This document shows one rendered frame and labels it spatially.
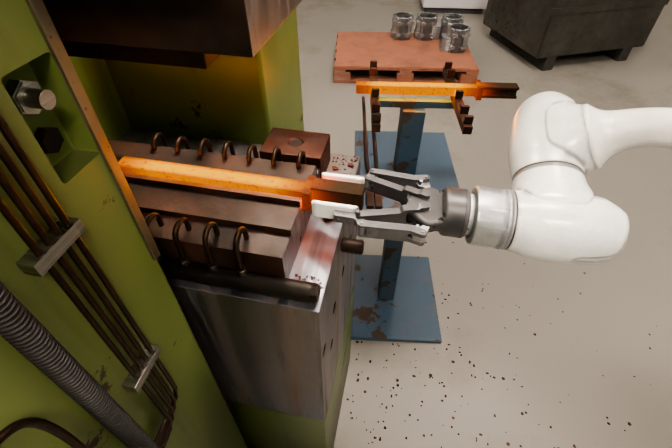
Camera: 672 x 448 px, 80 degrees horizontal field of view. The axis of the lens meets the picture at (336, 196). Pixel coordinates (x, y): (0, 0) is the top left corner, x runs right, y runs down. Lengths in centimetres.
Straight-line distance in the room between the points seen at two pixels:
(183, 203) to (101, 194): 24
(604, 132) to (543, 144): 8
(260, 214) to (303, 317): 17
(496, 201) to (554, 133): 15
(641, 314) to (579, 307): 24
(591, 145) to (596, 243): 14
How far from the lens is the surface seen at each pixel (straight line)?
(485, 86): 110
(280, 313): 63
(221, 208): 65
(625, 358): 190
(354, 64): 315
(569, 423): 168
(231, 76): 85
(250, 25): 39
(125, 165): 76
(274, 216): 62
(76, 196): 43
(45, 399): 48
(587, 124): 69
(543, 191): 63
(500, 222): 60
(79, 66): 94
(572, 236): 62
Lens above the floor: 142
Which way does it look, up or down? 42 degrees down
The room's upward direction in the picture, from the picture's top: straight up
